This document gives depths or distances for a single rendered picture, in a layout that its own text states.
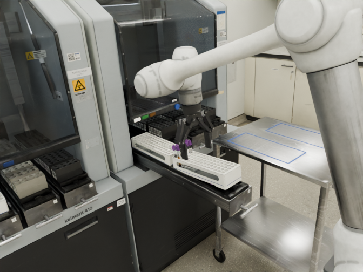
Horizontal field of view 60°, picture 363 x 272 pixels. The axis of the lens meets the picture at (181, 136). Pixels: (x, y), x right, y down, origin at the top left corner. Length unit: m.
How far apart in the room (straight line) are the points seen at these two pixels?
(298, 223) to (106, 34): 1.42
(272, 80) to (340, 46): 3.07
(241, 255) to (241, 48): 1.45
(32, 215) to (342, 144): 1.07
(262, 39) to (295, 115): 2.78
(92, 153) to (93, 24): 0.54
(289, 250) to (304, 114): 2.12
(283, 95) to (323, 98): 2.99
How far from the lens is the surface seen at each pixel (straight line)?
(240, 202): 1.22
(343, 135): 0.73
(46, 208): 1.33
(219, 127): 1.80
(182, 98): 1.18
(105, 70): 1.38
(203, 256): 2.10
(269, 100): 3.82
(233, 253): 2.12
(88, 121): 1.38
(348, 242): 0.83
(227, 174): 1.15
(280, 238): 1.83
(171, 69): 1.00
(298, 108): 3.66
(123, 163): 1.54
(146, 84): 1.00
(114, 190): 1.45
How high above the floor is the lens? 1.48
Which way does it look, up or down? 24 degrees down
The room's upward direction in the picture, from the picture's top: 4 degrees counter-clockwise
